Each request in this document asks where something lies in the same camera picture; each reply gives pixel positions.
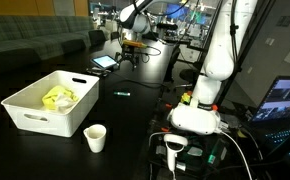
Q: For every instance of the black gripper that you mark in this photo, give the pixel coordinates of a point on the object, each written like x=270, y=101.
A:
x=130, y=52

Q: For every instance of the green Expo marker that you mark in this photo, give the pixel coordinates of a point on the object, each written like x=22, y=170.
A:
x=122, y=94

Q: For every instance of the yellow-green towel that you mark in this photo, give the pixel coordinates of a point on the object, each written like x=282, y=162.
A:
x=53, y=95

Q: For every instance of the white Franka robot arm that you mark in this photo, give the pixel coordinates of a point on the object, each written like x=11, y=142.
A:
x=218, y=60

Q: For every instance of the white mug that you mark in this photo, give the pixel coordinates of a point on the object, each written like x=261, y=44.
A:
x=95, y=140

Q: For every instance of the white plastic basket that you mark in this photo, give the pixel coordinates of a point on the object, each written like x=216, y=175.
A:
x=61, y=126

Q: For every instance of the tablet on stand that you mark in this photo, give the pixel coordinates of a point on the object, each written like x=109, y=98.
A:
x=104, y=61

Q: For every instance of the black conference chair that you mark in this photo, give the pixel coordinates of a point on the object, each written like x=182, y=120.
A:
x=153, y=36
x=115, y=35
x=97, y=37

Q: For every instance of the small yellow plastic piece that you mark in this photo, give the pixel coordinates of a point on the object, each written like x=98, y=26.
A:
x=185, y=98

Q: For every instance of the white VR headset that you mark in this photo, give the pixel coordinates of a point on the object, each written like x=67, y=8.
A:
x=193, y=120

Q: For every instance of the white VR controller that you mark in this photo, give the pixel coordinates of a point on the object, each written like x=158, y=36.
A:
x=171, y=150

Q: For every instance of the green plaid couch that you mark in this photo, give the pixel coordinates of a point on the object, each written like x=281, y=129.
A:
x=25, y=36

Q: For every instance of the open laptop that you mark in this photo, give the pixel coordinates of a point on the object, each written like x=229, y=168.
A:
x=281, y=100

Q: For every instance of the black stereo camera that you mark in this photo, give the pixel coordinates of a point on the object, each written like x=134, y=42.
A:
x=168, y=26

